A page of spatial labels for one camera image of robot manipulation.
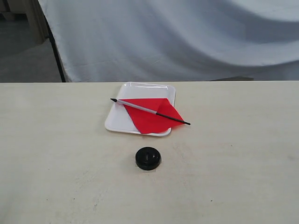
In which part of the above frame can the red flag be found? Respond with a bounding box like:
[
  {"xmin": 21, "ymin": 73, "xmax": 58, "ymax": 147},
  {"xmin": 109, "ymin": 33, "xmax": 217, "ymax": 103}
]
[{"xmin": 111, "ymin": 98, "xmax": 190, "ymax": 134}]

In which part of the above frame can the black round flag base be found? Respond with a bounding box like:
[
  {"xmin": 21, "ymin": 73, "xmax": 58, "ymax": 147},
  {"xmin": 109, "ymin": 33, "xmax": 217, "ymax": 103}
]
[{"xmin": 135, "ymin": 147, "xmax": 162, "ymax": 171}]

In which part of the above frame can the white rectangular plastic tray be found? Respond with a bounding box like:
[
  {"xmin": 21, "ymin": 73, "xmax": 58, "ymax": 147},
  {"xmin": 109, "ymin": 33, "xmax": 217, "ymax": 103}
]
[{"xmin": 105, "ymin": 82, "xmax": 176, "ymax": 134}]

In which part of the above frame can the white backdrop cloth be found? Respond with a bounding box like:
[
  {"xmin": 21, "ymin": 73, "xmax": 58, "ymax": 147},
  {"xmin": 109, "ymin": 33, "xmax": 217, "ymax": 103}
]
[{"xmin": 40, "ymin": 0, "xmax": 299, "ymax": 82}]

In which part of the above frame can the black backdrop stand pole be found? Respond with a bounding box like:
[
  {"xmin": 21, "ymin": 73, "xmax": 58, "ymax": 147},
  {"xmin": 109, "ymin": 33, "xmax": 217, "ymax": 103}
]
[{"xmin": 49, "ymin": 33, "xmax": 66, "ymax": 83}]

